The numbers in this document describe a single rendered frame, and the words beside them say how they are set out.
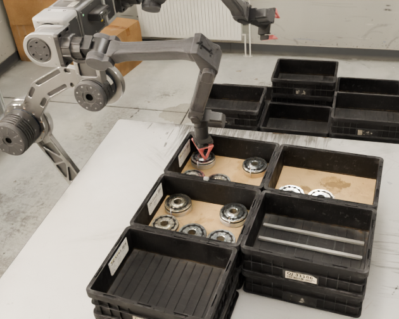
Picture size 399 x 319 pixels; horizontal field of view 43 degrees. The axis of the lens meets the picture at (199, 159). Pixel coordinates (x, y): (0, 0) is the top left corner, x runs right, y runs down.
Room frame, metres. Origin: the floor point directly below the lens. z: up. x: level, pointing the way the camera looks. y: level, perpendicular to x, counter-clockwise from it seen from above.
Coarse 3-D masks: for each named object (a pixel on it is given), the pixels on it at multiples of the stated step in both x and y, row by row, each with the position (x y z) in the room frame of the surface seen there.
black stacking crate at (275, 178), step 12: (288, 156) 1.66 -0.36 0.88; (300, 156) 1.64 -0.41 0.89; (312, 156) 1.62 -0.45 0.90; (324, 156) 1.61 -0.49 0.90; (336, 156) 1.59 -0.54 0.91; (348, 156) 1.57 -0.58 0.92; (276, 168) 1.56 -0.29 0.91; (312, 168) 1.62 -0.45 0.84; (324, 168) 1.60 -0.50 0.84; (336, 168) 1.59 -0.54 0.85; (348, 168) 1.57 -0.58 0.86; (360, 168) 1.55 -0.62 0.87; (372, 168) 1.53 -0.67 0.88; (276, 180) 1.56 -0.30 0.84
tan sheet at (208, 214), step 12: (192, 204) 1.48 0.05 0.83; (204, 204) 1.47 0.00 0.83; (216, 204) 1.47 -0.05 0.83; (156, 216) 1.43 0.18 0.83; (192, 216) 1.41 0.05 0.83; (204, 216) 1.41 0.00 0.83; (216, 216) 1.40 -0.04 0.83; (216, 228) 1.34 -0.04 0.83; (228, 228) 1.33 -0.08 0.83; (240, 228) 1.33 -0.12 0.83
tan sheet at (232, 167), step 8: (216, 160) 1.75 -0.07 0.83; (224, 160) 1.74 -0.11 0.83; (232, 160) 1.74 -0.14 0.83; (240, 160) 1.73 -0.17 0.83; (184, 168) 1.71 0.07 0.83; (192, 168) 1.71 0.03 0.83; (216, 168) 1.69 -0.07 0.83; (224, 168) 1.69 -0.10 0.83; (232, 168) 1.68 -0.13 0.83; (240, 168) 1.68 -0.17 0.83; (208, 176) 1.65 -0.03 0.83; (232, 176) 1.63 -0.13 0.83; (240, 176) 1.63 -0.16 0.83; (256, 184) 1.56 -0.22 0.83
